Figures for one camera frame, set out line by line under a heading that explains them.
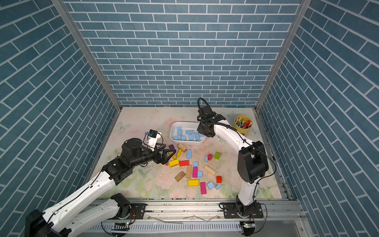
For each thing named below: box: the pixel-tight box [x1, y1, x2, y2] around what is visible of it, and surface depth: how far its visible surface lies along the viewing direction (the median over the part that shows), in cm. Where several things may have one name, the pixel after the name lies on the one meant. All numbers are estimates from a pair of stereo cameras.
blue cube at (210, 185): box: [207, 181, 215, 190], surface depth 82 cm
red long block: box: [179, 159, 190, 167], surface depth 91 cm
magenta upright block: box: [192, 166, 198, 178], surface depth 89 cm
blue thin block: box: [193, 131, 200, 141], surface depth 104 cm
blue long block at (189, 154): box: [186, 149, 192, 159], surface depth 96 cm
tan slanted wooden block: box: [203, 164, 217, 177], surface depth 89 cm
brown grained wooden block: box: [174, 170, 187, 183], surface depth 86 cm
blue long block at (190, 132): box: [185, 129, 195, 135], surface depth 108 cm
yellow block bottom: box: [188, 179, 199, 187], surface depth 84 cm
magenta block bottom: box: [199, 182, 207, 195], surface depth 83 cm
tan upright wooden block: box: [186, 164, 192, 179], surface depth 88 cm
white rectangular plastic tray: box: [169, 121, 207, 146], surface depth 107 cm
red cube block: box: [216, 175, 223, 184], surface depth 84 cm
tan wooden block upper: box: [177, 143, 188, 154], surface depth 98 cm
